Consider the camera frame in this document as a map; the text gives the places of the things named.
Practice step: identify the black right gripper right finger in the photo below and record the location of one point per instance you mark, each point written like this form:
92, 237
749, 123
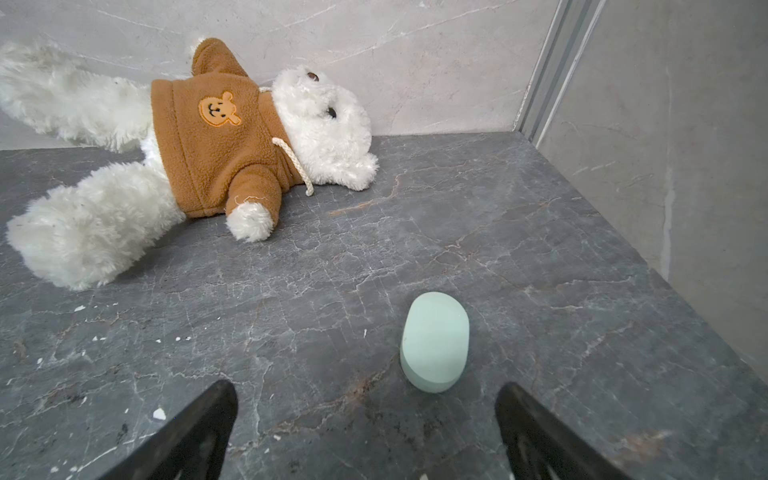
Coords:
540, 446

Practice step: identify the mint green earbud charging case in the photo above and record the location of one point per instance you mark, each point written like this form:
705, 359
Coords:
435, 342

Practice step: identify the white teddy bear brown hoodie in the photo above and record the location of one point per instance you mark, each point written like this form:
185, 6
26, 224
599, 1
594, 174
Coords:
215, 143

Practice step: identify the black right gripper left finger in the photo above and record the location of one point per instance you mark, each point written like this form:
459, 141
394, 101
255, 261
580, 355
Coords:
191, 446

